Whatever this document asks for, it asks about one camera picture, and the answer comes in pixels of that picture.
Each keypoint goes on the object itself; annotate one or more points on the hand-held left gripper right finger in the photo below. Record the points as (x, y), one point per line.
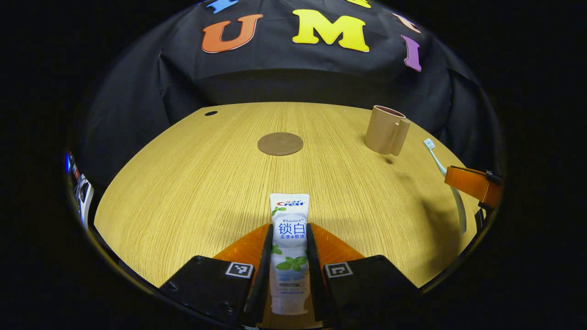
(312, 270)

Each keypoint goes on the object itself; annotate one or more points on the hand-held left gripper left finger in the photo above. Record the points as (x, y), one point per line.
(265, 266)

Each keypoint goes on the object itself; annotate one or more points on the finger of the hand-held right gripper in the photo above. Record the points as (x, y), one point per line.
(467, 181)

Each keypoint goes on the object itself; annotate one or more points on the white toothpaste tube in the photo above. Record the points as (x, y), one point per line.
(289, 229)

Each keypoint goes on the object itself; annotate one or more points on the light blue toothbrush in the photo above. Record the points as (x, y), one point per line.
(429, 144)

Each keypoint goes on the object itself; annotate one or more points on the beige cup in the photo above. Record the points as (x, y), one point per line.
(383, 130)

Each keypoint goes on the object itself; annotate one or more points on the brown round coaster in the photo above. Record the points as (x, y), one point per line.
(280, 144)

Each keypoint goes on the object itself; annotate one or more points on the white side table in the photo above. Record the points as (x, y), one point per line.
(86, 201)

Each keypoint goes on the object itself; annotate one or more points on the black backdrop cloth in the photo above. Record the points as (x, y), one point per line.
(298, 78)

